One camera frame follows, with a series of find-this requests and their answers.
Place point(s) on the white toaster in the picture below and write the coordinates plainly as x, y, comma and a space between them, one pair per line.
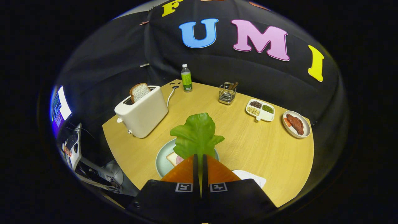
143, 115

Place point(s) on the wooden utensil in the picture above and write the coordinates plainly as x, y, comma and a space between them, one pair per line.
233, 86

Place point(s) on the pale green round plate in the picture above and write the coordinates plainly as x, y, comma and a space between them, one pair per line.
163, 161

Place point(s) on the red meat piece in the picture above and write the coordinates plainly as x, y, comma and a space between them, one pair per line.
295, 123

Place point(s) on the small white tag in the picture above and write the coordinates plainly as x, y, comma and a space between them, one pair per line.
144, 65

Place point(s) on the white electronic device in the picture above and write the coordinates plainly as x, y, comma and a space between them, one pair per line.
73, 146

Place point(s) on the white divided dish with beans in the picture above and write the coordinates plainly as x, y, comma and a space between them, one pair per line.
264, 116

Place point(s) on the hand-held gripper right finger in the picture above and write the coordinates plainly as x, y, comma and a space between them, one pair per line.
205, 174

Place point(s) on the grey chair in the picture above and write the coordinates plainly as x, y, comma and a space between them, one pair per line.
112, 174

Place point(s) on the white bread slice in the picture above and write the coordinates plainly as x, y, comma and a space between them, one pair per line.
172, 158

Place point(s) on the brown crust bread slice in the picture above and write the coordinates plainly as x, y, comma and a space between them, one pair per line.
140, 91

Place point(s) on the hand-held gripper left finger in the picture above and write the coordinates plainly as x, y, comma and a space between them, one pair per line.
195, 174

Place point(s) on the computer monitor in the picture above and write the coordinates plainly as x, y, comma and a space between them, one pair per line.
63, 107

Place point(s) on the green label plastic bottle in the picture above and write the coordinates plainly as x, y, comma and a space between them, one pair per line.
187, 81

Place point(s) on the round white plate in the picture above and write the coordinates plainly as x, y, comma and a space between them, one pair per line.
307, 127

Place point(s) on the white rectangular plate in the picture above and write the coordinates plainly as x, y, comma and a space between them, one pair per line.
253, 179

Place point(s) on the pink ham slice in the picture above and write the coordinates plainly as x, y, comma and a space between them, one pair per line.
179, 160

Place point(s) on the green lettuce leaf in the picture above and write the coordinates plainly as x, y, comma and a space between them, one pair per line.
197, 137

